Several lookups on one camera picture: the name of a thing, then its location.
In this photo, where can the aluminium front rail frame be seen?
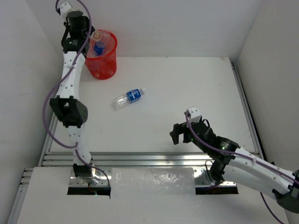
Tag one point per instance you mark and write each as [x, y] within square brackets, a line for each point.
[148, 160]

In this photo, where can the red cap crushed bottle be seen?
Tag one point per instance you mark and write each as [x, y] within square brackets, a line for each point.
[95, 36]

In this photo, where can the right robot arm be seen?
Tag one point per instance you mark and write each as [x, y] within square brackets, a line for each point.
[233, 163]

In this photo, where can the red mesh waste bin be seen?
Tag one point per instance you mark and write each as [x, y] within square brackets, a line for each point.
[101, 56]

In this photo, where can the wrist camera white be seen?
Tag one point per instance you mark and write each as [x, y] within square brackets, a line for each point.
[194, 115]
[63, 9]

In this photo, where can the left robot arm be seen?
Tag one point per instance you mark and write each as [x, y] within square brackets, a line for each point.
[66, 105]

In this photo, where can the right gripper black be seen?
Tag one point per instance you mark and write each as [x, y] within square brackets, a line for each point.
[179, 129]

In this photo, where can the aluminium side rail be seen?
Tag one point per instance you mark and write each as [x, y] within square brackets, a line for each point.
[259, 150]
[49, 119]

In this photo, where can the right aluminium side rail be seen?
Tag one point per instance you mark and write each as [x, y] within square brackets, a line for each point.
[259, 150]

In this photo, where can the left aluminium side rail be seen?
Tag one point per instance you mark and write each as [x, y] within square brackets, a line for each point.
[49, 119]

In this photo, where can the blue label bottle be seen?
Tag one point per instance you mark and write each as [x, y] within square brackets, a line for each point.
[100, 46]
[128, 98]

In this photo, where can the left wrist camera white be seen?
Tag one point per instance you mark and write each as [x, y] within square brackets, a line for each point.
[63, 9]

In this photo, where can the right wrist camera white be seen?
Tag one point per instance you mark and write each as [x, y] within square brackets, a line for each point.
[194, 115]

